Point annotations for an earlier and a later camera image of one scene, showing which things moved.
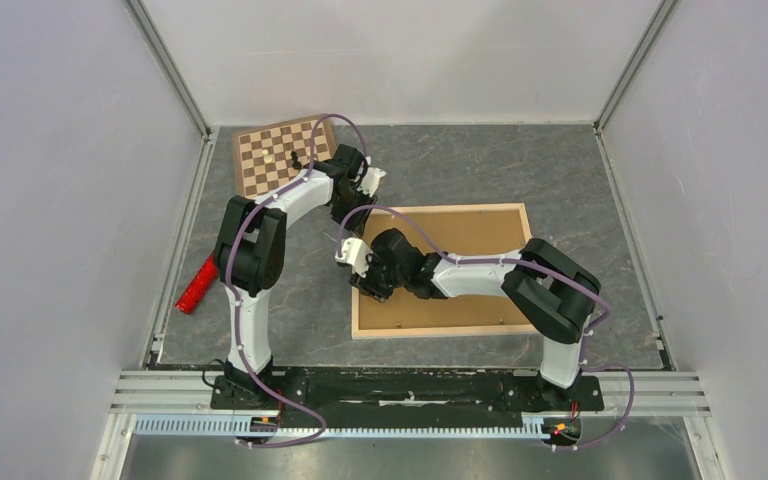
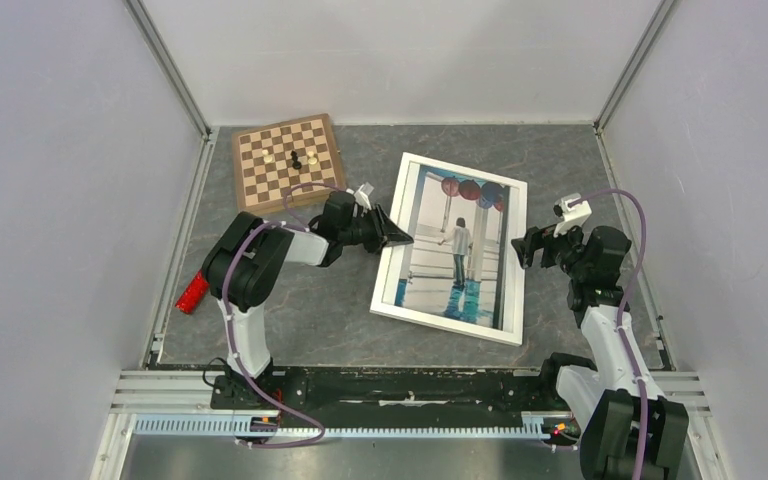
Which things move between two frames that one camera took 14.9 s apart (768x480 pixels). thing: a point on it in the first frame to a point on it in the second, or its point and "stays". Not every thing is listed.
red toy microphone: [198, 286] stays
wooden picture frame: [364, 334] to [389, 272]
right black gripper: [369, 284] to [542, 238]
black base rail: [410, 392] stays
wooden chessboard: [267, 157] stays
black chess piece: [295, 163] stays
